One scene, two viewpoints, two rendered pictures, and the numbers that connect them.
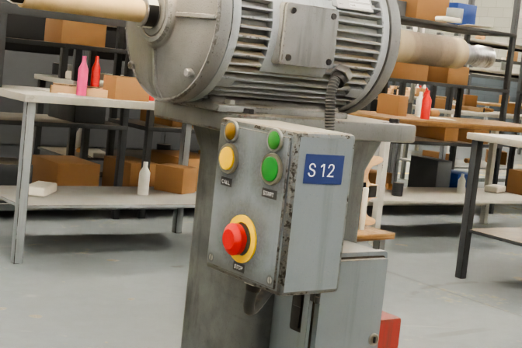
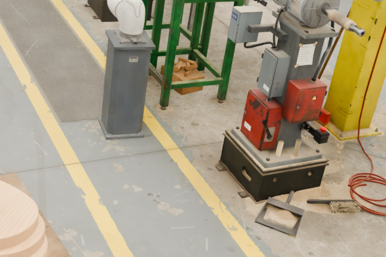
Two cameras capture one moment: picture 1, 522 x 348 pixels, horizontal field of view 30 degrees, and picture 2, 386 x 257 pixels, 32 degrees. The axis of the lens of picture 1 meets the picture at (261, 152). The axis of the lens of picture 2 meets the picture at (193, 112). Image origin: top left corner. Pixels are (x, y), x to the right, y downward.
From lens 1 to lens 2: 4.30 m
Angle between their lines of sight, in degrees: 94
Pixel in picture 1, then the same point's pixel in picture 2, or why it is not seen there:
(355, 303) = (268, 64)
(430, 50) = (336, 19)
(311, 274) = (231, 36)
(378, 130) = (297, 30)
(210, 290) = not seen: hidden behind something
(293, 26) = not seen: outside the picture
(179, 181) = not seen: outside the picture
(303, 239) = (231, 28)
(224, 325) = not seen: hidden behind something
